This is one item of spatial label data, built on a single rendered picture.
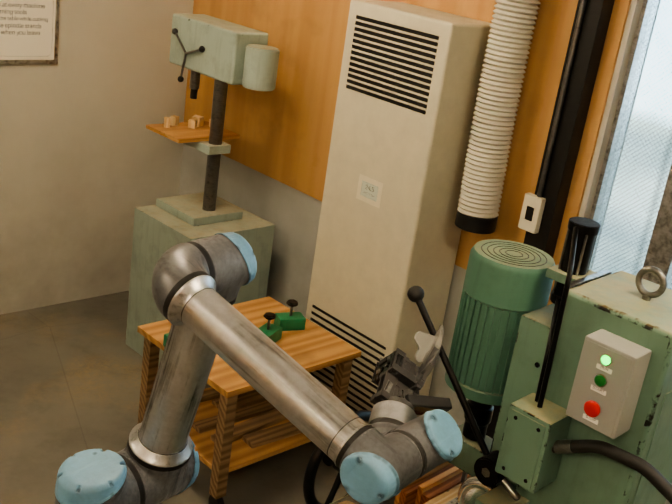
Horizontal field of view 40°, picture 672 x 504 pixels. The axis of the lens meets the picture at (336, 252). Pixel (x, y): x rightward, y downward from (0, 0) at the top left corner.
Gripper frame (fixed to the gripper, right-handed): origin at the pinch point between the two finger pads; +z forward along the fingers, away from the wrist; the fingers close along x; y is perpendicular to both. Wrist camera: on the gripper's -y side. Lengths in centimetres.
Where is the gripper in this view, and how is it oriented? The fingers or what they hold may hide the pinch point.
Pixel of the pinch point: (422, 342)
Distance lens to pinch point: 195.4
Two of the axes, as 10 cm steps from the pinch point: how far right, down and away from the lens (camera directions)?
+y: -7.9, -5.6, -2.6
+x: -5.6, 4.9, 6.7
